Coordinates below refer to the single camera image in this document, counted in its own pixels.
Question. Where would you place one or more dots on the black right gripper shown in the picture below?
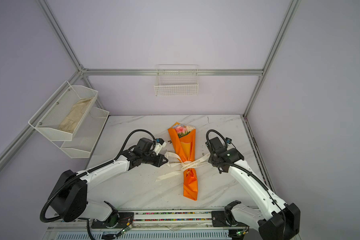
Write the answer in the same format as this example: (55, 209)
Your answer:
(210, 159)

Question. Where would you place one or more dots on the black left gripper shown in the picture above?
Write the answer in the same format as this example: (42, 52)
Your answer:
(159, 162)

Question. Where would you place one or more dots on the cream printed ribbon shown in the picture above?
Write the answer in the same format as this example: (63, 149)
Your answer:
(184, 165)

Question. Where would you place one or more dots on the orange wrapping paper sheet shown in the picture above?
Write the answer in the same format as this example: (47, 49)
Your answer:
(185, 148)

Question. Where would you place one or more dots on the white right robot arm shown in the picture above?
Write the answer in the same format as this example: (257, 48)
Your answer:
(274, 219)

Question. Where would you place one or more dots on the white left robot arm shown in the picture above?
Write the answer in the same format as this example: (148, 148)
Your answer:
(69, 200)

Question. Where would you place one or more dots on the lower white mesh shelf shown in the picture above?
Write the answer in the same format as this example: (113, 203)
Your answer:
(84, 141)

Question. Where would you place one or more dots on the white mesh shelf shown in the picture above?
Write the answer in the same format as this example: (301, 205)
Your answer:
(48, 118)
(84, 141)

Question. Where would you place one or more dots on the beige cloth glove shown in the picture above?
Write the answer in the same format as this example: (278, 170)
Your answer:
(71, 121)

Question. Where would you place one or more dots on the upper white mesh shelf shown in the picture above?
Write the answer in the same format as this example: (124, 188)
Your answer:
(48, 118)

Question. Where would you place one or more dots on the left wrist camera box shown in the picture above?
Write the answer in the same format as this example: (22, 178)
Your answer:
(159, 145)

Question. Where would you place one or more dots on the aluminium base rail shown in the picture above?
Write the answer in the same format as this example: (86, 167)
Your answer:
(204, 224)

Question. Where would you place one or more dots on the white wire wall basket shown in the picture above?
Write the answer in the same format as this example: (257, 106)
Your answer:
(176, 85)

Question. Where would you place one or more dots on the aluminium frame crossbar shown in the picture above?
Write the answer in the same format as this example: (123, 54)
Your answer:
(154, 72)

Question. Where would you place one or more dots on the aluminium frame post right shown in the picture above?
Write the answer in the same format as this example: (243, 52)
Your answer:
(291, 11)

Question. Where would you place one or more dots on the aluminium frame post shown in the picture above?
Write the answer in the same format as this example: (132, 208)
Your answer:
(291, 11)
(52, 20)

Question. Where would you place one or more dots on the aluminium frame post left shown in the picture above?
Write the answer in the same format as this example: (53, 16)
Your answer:
(52, 20)

